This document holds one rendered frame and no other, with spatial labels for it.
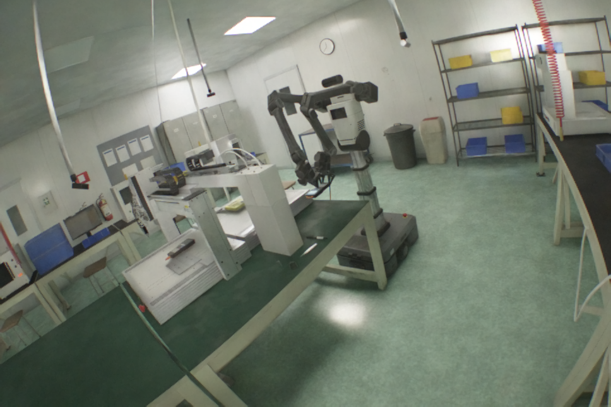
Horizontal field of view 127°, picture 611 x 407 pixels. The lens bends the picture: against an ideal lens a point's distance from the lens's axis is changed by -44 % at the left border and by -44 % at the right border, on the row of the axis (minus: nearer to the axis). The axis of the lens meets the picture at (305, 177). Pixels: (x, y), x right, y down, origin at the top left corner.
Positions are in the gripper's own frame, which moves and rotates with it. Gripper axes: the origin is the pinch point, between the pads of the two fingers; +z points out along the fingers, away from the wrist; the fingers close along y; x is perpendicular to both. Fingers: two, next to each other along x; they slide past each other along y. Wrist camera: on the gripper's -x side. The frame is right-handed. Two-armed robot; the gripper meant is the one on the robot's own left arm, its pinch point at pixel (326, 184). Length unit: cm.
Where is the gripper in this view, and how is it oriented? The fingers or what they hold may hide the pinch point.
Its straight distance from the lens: 189.0
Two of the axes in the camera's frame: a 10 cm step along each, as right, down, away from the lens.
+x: 6.7, 1.1, 7.3
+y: 7.4, -0.3, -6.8
